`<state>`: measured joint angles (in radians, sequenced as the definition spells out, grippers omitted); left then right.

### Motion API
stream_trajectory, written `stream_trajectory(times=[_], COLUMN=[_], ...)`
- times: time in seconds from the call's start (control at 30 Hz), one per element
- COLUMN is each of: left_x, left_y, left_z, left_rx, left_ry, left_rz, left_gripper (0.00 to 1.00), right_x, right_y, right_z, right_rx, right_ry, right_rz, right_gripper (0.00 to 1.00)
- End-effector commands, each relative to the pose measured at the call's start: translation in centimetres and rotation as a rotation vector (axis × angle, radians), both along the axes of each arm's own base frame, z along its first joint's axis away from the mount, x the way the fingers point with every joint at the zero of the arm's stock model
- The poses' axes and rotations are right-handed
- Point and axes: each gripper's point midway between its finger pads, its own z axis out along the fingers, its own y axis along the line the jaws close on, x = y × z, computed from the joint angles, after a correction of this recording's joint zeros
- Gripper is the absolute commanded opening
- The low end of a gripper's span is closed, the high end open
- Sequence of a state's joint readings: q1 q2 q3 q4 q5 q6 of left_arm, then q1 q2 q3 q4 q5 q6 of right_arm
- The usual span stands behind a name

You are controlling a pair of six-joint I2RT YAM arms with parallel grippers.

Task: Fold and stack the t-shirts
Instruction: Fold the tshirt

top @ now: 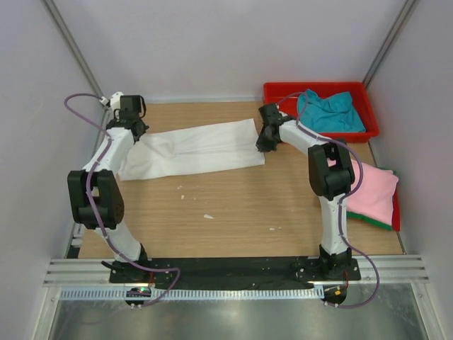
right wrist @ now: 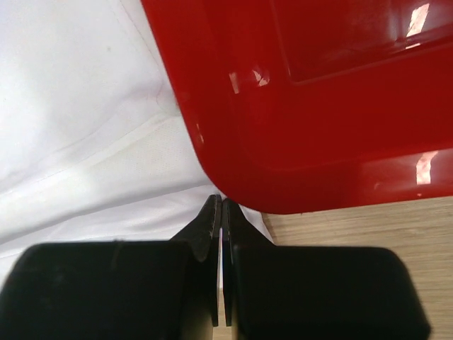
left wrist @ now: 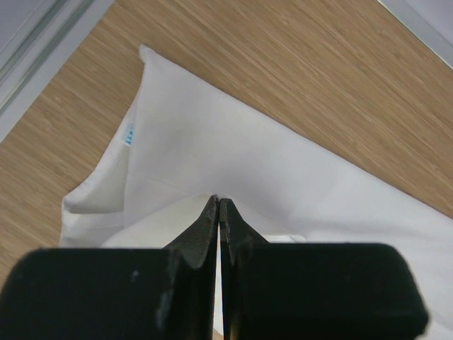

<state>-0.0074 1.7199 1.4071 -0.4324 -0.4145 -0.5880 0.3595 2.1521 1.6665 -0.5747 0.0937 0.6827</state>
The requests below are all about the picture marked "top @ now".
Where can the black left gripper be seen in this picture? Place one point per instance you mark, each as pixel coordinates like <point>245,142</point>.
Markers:
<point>146,127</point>

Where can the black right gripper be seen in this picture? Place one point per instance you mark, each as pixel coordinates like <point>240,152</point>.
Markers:
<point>262,145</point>

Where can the white t shirt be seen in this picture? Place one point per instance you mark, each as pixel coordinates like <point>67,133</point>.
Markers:
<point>198,150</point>

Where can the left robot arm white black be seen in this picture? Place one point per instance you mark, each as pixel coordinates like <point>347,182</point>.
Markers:
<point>95,197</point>

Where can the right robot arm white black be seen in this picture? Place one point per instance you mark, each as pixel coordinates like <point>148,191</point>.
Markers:
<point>331,176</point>

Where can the red plastic tray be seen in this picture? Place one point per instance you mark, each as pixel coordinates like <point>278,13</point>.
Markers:
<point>285,95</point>

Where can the teal t shirt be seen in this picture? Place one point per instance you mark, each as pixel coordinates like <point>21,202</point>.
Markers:
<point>335,113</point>

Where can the folded green t shirt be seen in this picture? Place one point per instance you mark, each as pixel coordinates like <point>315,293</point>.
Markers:
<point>376,201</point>

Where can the folded pink t shirt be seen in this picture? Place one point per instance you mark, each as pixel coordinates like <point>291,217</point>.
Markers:
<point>373,200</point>

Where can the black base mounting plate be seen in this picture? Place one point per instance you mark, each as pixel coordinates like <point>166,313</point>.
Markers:
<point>249,273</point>

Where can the folded red t shirt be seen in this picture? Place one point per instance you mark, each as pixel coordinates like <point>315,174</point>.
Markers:
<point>396,216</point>

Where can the left aluminium frame post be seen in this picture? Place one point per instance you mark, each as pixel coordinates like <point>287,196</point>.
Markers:
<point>74,50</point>

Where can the aluminium frame post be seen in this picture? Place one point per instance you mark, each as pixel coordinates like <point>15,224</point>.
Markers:
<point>74,50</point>
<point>390,39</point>

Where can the white slotted cable duct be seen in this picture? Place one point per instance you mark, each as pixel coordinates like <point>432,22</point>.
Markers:
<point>139,293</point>

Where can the aluminium front rail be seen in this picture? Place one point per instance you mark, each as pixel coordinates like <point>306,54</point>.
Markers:
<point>73,272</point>

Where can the right aluminium frame post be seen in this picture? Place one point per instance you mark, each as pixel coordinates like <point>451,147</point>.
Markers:
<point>390,39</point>

